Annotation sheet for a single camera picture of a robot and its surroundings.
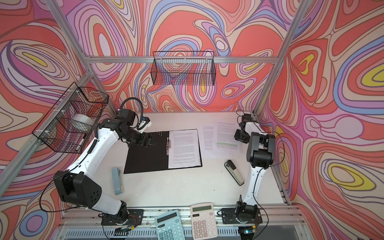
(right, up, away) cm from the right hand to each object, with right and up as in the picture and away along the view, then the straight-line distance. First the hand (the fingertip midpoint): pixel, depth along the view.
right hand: (241, 142), depth 103 cm
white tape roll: (-88, +14, -30) cm, 94 cm away
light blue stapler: (-76, -17, -20) cm, 81 cm away
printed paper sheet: (-12, +3, +2) cm, 12 cm away
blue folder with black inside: (-67, -10, -10) cm, 68 cm away
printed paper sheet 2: (-23, +2, +2) cm, 23 cm away
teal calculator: (-45, -36, -34) cm, 67 cm away
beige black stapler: (-10, -16, -17) cm, 25 cm away
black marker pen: (-89, +1, -32) cm, 95 cm away
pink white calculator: (-29, -35, -32) cm, 55 cm away
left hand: (-57, +3, -23) cm, 61 cm away
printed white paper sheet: (-40, -5, -4) cm, 40 cm away
